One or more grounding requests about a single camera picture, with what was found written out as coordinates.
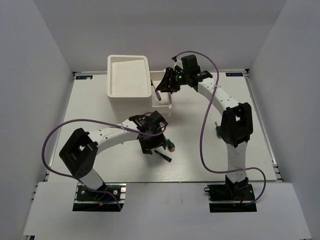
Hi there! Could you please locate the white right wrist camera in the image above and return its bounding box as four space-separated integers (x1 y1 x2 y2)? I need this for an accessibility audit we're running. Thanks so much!
172 56 182 73

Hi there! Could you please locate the blue table label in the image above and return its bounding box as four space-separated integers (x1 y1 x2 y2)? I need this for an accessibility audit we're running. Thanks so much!
225 72 244 77
75 75 93 80

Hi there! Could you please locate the white drawer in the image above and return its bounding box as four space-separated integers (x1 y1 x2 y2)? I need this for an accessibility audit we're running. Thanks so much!
150 70 172 114

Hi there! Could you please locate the white drawer cabinet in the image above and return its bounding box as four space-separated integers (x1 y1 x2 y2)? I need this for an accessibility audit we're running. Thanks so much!
107 54 152 122

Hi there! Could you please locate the green stubby phillips screwdriver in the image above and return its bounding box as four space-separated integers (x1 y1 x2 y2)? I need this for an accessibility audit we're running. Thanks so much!
165 138 175 152

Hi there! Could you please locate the blue handled screwdriver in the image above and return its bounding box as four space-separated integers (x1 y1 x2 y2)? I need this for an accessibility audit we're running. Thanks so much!
150 80 162 101

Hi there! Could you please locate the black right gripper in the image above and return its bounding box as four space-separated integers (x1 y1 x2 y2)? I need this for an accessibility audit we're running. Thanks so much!
155 67 190 93

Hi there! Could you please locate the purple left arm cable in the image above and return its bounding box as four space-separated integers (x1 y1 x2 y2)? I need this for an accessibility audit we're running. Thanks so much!
42 118 168 211

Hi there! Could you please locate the black precision screwdriver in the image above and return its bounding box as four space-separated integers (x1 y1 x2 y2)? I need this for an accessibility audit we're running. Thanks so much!
154 150 172 163

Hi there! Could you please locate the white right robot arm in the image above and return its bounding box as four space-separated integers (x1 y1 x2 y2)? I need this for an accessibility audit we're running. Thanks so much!
156 54 253 200

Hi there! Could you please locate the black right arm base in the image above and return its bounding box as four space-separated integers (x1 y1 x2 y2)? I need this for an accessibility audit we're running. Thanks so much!
203 180 257 213

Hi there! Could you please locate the blue left table label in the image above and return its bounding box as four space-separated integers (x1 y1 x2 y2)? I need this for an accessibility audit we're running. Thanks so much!
75 75 93 80

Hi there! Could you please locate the blue right table label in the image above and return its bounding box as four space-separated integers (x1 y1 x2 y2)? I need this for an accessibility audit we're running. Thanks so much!
225 72 244 77

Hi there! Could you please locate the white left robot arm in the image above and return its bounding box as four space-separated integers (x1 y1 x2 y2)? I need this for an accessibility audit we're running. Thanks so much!
59 111 168 200

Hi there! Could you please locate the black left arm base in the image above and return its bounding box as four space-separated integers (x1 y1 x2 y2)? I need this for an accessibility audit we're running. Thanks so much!
72 183 126 212

